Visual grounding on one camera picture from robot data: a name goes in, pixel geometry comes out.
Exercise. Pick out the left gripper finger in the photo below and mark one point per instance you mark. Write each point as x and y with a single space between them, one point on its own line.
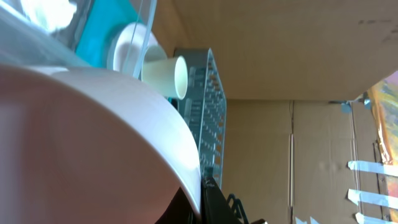
215 208

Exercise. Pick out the pink bowl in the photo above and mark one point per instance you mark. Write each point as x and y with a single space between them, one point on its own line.
88 145

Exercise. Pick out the white napkin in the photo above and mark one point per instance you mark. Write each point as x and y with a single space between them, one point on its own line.
49 15

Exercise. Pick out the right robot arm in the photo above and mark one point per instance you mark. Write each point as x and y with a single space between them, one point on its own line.
237 208

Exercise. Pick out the grey dishwasher rack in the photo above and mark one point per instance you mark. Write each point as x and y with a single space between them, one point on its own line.
204 109

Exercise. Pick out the pale green paper cup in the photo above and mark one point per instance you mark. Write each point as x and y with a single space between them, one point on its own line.
169 77

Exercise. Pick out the grey shallow bowl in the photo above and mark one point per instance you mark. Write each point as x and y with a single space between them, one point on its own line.
154 53

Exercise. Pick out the white round plate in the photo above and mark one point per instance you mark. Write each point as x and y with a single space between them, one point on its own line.
126 48

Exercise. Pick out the clear plastic storage bin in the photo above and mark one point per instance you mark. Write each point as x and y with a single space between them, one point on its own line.
24 43

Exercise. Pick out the teal serving tray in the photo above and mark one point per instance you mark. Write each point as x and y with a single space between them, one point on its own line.
105 20

